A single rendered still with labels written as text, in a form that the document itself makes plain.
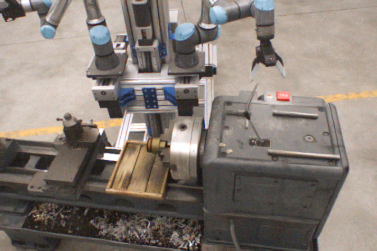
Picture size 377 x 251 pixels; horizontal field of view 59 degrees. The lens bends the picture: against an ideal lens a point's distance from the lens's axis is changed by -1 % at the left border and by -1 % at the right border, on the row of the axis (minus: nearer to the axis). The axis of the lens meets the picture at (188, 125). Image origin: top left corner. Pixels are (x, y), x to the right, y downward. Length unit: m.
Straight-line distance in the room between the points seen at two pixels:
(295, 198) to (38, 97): 3.24
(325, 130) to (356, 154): 1.74
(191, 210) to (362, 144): 2.00
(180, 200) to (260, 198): 0.42
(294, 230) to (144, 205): 0.79
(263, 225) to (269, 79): 2.39
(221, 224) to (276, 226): 0.28
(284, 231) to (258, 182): 0.41
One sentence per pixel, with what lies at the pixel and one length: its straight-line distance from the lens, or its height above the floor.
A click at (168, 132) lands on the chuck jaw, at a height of 1.15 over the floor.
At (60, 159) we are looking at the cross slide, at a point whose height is 0.97.
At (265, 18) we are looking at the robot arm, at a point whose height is 1.69.
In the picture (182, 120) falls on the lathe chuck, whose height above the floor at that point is 1.23.
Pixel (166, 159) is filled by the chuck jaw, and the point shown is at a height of 1.12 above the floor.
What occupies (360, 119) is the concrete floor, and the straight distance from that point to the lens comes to 3.64.
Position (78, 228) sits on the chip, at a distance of 2.17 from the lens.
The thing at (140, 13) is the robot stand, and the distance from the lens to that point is 2.01.
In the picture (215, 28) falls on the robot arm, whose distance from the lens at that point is 1.99.
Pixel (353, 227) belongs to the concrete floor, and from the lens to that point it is 2.84.
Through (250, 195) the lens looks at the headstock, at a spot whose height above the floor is 1.03.
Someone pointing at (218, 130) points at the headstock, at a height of 1.25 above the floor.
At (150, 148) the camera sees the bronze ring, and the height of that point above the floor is 1.09.
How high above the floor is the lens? 2.32
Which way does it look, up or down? 45 degrees down
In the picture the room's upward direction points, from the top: 5 degrees counter-clockwise
